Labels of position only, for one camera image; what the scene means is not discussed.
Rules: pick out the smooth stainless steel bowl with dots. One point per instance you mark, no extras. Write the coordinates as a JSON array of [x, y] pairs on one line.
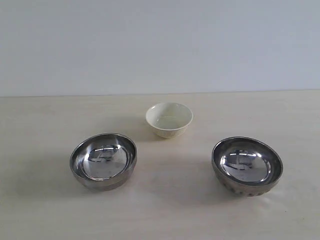
[[104, 162]]

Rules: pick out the ribbed stainless steel bowl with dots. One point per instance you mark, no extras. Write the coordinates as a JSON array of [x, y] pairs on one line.
[[246, 166]]

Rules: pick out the cream ceramic bowl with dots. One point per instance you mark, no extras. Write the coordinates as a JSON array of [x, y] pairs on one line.
[[169, 119]]

